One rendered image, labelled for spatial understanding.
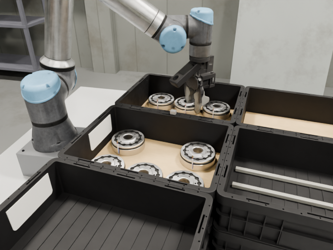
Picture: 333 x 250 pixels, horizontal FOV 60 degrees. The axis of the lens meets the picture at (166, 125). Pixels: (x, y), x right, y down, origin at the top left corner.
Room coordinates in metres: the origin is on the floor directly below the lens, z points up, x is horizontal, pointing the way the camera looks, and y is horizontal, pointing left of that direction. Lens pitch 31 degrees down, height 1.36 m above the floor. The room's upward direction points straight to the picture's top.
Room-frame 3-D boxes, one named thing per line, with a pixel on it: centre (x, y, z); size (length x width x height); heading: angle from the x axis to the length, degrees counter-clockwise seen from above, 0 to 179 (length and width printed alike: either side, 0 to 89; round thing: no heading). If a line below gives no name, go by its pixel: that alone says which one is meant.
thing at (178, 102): (1.00, -0.08, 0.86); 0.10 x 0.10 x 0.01
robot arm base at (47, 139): (0.83, 0.39, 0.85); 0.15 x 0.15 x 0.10
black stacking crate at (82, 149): (0.65, 0.04, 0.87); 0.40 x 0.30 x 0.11; 71
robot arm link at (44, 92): (0.84, 0.39, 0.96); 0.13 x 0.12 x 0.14; 1
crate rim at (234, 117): (0.93, -0.06, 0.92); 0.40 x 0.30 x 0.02; 71
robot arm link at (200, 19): (0.98, -0.11, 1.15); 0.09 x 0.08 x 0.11; 91
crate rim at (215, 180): (0.65, 0.04, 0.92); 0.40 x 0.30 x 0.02; 71
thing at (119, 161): (0.62, 0.17, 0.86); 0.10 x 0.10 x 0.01
